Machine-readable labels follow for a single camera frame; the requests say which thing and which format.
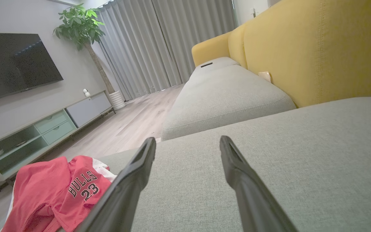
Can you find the black remote control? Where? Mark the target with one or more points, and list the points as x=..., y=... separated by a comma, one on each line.
x=206, y=64

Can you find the black wall television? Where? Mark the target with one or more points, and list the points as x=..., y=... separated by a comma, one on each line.
x=11, y=64

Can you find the grey curtain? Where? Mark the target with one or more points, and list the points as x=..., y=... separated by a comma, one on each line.
x=198, y=32
x=130, y=48

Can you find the white ribbed plant pot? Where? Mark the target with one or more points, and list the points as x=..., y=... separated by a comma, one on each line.
x=118, y=100

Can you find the red white basketball jersey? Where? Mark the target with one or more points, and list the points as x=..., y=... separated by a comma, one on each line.
x=43, y=187

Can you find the green leafy indoor tree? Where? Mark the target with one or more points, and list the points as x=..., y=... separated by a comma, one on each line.
x=79, y=25

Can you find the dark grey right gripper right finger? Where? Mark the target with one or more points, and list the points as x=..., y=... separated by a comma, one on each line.
x=253, y=199

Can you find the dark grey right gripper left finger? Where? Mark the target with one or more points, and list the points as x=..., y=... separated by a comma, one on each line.
x=124, y=193

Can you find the small white round camera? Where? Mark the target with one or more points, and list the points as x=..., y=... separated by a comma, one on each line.
x=86, y=93

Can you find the small beige tag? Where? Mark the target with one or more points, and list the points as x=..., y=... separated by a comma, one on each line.
x=265, y=76

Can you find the grey mint television cabinet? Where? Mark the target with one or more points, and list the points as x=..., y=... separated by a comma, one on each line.
x=85, y=109

